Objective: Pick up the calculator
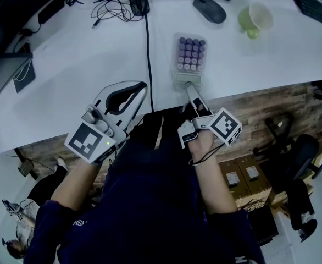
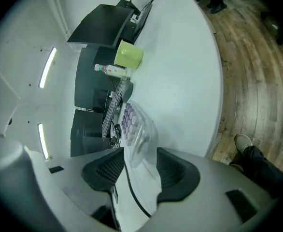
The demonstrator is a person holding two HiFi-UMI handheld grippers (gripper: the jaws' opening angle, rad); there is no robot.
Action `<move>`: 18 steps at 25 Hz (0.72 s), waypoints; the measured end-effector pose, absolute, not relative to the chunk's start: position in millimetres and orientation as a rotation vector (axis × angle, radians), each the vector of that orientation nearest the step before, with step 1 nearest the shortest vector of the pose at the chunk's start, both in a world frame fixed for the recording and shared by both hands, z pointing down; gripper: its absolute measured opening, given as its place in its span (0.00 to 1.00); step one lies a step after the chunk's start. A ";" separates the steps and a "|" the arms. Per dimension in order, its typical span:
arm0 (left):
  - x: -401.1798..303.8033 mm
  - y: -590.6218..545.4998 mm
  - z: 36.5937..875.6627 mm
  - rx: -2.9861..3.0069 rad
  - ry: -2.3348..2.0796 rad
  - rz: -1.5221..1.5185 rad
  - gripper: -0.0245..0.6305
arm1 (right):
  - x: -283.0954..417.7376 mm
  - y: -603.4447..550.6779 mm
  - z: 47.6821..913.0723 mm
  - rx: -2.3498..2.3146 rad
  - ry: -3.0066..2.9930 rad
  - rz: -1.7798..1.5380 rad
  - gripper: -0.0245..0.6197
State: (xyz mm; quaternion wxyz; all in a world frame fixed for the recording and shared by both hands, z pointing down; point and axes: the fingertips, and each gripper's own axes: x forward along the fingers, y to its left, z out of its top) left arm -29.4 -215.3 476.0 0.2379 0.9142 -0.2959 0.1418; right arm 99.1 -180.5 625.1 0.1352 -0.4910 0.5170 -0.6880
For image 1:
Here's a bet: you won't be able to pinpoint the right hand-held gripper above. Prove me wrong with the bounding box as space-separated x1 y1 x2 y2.
177 81 243 149

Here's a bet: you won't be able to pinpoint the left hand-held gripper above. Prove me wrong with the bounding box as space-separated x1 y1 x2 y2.
64 80 148 164

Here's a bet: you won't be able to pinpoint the purple-keyed numeric keypad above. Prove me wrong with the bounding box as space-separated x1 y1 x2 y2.
172 32 208 89

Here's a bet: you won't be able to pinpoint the person's right forearm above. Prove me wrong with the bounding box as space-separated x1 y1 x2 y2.
192 147 238 217

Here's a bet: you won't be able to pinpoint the person's left forearm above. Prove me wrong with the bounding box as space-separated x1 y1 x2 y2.
51 158 103 211

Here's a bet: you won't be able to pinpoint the person's right hand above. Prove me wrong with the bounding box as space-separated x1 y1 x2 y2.
190 130 215 162

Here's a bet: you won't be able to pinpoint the person's black trousers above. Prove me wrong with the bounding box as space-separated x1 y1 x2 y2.
106 111 203 203

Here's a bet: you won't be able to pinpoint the green cup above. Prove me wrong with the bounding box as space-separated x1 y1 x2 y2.
237 2 274 40

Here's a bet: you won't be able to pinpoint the black power adapter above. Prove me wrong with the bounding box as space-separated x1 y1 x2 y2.
37 0 65 24

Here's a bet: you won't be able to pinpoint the black office chair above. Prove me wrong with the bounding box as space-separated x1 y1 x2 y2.
253 114 322 181

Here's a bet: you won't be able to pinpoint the person's dark blue sweatshirt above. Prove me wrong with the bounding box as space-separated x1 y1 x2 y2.
23 172 266 264

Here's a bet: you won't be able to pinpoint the black flat case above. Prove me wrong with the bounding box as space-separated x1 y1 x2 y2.
247 205 280 244

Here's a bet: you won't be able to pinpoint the long black mouse cable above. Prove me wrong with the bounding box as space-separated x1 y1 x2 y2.
143 14 155 112

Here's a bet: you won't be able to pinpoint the black wrist strap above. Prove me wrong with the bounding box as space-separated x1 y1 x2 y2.
188 143 225 167

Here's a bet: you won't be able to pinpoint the thin black tangled cable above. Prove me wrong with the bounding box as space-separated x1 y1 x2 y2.
91 0 133 29

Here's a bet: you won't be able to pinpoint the flat black wireless mouse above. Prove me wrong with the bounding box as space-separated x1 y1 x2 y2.
192 0 227 24

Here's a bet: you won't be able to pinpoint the black wired mouse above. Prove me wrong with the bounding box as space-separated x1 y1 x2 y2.
127 0 151 17

